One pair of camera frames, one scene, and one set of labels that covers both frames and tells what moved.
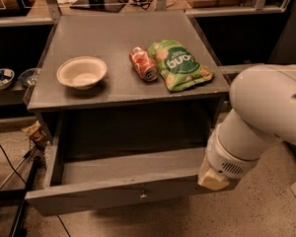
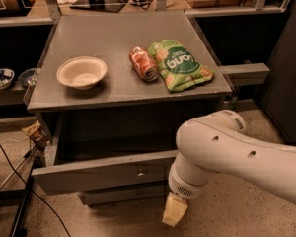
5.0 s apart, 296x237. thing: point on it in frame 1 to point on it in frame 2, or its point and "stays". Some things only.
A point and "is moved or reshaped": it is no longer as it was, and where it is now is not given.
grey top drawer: x=94 y=183 is moved or reshaped
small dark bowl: x=28 y=77 stays
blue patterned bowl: x=0 y=78 stays
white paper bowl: x=81 y=72 stays
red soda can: x=143 y=64 stays
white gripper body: x=224 y=161 to x=184 y=188
